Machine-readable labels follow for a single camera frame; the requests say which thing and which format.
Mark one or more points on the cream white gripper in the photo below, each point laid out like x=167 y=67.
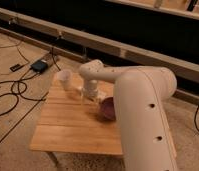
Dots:
x=90 y=90

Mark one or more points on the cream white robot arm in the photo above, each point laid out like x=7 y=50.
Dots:
x=138 y=93

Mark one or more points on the translucent plastic cup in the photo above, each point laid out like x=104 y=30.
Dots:
x=64 y=77

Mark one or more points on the wooden slatted table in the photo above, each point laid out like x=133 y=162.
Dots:
x=66 y=126

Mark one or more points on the black power adapter box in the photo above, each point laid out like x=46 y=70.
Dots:
x=39 y=66

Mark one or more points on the small black device on floor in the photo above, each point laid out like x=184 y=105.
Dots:
x=16 y=67

